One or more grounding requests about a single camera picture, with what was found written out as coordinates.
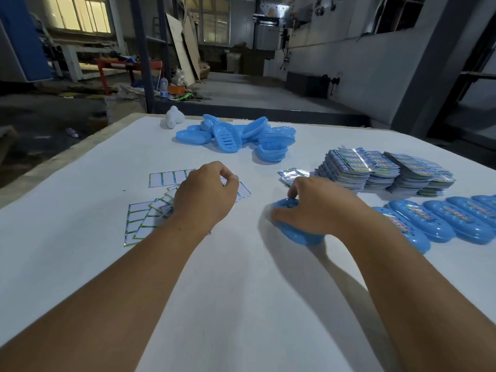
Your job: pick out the wicker basket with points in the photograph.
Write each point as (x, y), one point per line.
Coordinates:
(204, 70)

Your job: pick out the wooden pallet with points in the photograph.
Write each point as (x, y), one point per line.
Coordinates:
(7, 143)

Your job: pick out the black wall plug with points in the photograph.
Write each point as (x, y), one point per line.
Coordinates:
(334, 81)

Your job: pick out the person's left forearm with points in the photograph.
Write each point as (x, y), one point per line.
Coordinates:
(100, 306)

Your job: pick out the clear water bottle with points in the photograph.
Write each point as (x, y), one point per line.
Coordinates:
(164, 88)

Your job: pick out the white metal workbench frame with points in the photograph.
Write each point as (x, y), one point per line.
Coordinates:
(71, 61)

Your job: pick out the large bright window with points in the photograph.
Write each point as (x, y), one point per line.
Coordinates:
(77, 13)

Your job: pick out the silver machine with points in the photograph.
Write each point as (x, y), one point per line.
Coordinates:
(269, 34)

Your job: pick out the red metal table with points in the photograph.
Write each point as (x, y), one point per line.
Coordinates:
(115, 63)

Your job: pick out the person's right forearm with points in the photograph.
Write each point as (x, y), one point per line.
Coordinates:
(422, 298)

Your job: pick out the grey slanted pillar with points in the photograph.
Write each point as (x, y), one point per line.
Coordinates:
(430, 73)

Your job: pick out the plastic bottle on floor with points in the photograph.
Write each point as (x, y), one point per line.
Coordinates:
(72, 132)

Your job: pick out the pile of blue soap dishes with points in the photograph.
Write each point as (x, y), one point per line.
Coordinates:
(226, 139)

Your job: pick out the white plastic bag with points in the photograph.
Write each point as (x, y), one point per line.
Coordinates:
(179, 76)

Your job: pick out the blue and white machine cabinet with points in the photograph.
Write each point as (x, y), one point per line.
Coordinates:
(25, 40)

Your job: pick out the person's left hand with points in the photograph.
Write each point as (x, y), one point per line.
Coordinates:
(205, 201)

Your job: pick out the small white plastic figure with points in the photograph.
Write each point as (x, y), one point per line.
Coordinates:
(173, 116)

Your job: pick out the black box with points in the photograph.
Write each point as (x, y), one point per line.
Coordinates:
(307, 85)

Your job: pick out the pale wooden crate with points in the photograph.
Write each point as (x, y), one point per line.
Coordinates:
(126, 110)

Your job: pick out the thin dark steel post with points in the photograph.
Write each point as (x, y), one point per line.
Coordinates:
(164, 38)

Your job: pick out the person's right hand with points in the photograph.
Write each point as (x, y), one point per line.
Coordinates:
(325, 209)

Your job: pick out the brown leaning board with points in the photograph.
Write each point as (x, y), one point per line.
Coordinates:
(191, 46)

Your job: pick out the green-edged sticker sheet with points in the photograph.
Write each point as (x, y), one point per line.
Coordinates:
(166, 178)
(243, 190)

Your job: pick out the stacks of colourful sticker sheets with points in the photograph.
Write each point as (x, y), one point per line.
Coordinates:
(345, 172)

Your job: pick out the thick dark steel post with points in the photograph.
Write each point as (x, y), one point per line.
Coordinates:
(143, 58)

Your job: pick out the pale leaning plywood board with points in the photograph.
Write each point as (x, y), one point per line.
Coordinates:
(181, 50)

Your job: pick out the wide window with grid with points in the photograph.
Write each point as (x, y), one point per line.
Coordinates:
(211, 23)

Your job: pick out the green tool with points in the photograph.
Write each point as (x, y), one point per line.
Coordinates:
(184, 96)

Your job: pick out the orange box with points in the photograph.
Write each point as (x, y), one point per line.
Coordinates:
(177, 89)

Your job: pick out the glossy sticker sheets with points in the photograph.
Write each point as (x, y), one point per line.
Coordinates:
(292, 176)

